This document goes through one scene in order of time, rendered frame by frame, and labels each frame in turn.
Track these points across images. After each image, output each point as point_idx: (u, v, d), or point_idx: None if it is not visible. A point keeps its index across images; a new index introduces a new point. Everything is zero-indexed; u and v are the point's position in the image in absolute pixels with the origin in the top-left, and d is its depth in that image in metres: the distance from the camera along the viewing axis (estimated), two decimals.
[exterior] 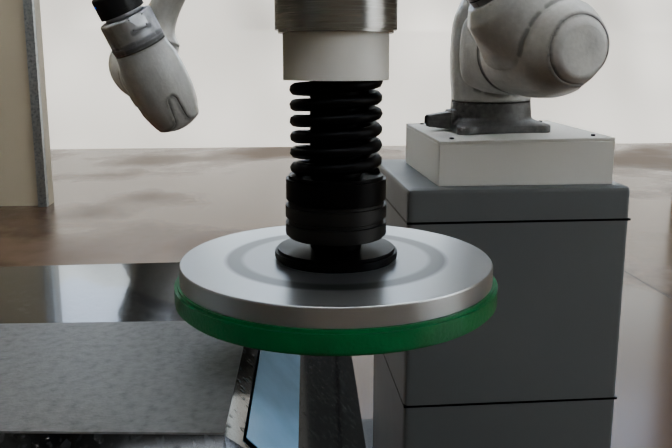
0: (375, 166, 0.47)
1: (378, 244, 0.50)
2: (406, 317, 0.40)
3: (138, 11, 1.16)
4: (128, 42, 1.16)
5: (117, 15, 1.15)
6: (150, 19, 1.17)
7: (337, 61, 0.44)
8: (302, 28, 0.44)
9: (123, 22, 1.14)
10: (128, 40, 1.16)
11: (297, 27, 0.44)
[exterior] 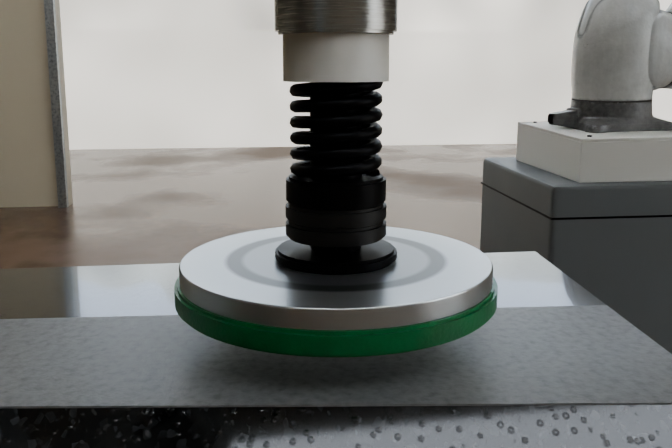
0: (375, 167, 0.47)
1: (378, 245, 0.50)
2: (405, 318, 0.40)
3: None
4: None
5: None
6: None
7: (337, 62, 0.44)
8: (302, 29, 0.44)
9: None
10: None
11: (297, 28, 0.44)
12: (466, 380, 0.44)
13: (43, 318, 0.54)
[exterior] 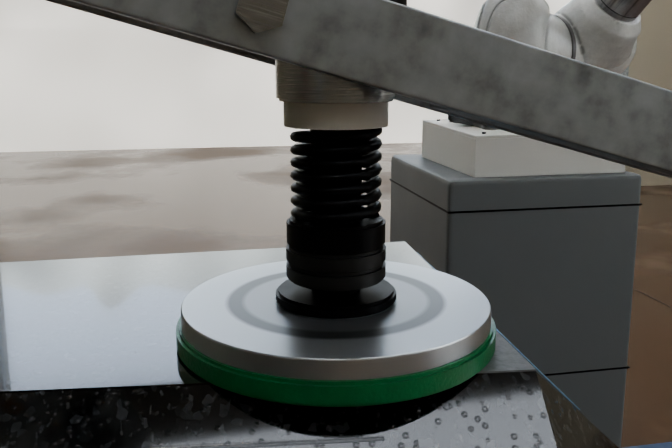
0: (375, 211, 0.48)
1: None
2: None
3: None
4: None
5: None
6: None
7: (337, 110, 0.45)
8: (303, 100, 0.45)
9: None
10: None
11: (298, 99, 0.45)
12: None
13: None
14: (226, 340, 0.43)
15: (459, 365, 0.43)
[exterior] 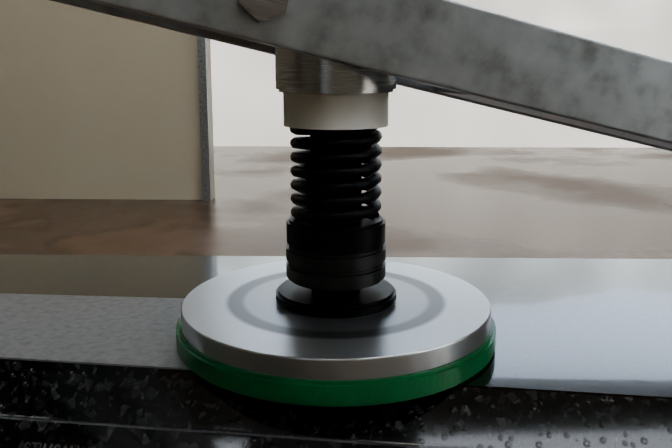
0: (375, 211, 0.48)
1: None
2: (447, 356, 0.42)
3: None
4: None
5: None
6: None
7: (337, 110, 0.45)
8: (302, 90, 0.45)
9: None
10: None
11: (298, 89, 0.45)
12: None
13: None
14: None
15: (181, 317, 0.51)
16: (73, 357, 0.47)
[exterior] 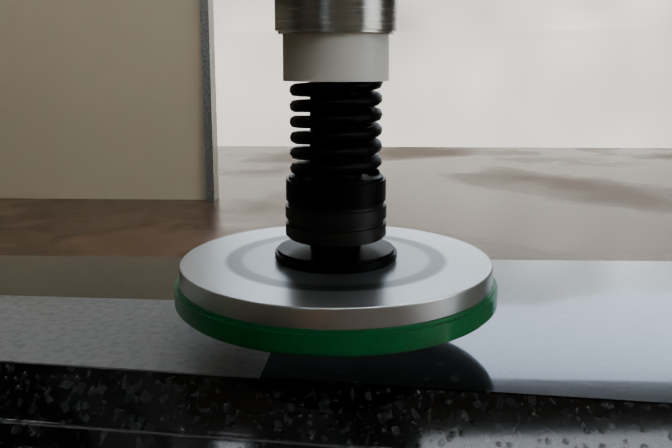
0: (375, 167, 0.47)
1: None
2: None
3: None
4: None
5: None
6: None
7: (337, 62, 0.44)
8: (302, 29, 0.44)
9: None
10: None
11: (297, 28, 0.44)
12: None
13: None
14: (206, 245, 0.53)
15: (247, 327, 0.41)
16: (67, 360, 0.47)
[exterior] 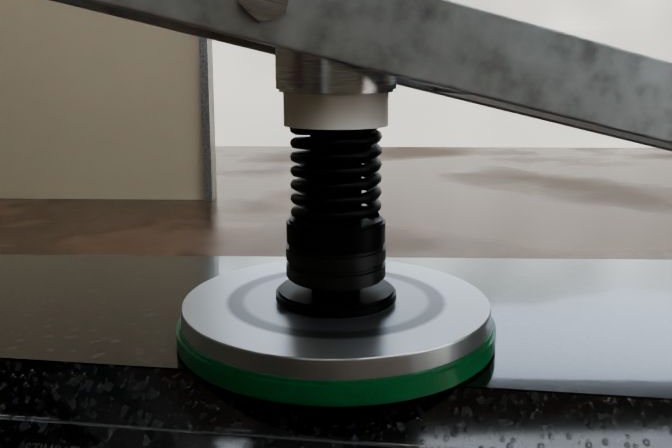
0: (375, 211, 0.48)
1: None
2: None
3: None
4: None
5: None
6: None
7: (337, 110, 0.45)
8: (302, 90, 0.45)
9: None
10: None
11: (298, 89, 0.45)
12: None
13: None
14: (192, 296, 0.51)
15: (301, 384, 0.40)
16: (74, 358, 0.47)
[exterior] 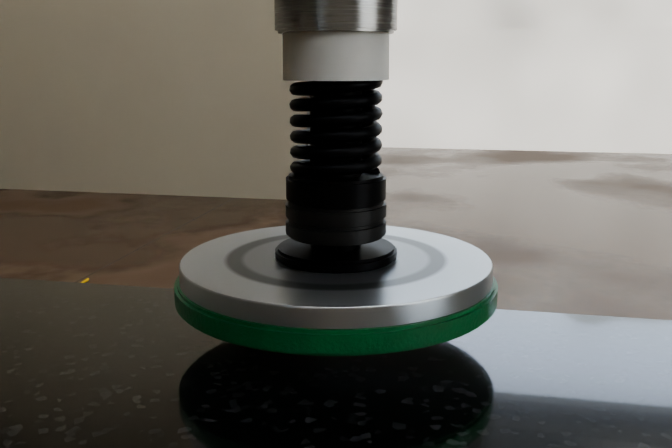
0: (375, 166, 0.47)
1: (305, 254, 0.48)
2: None
3: None
4: None
5: None
6: None
7: (337, 61, 0.44)
8: (302, 28, 0.44)
9: None
10: None
11: (297, 27, 0.44)
12: None
13: (405, 381, 0.43)
14: (424, 297, 0.41)
15: None
16: None
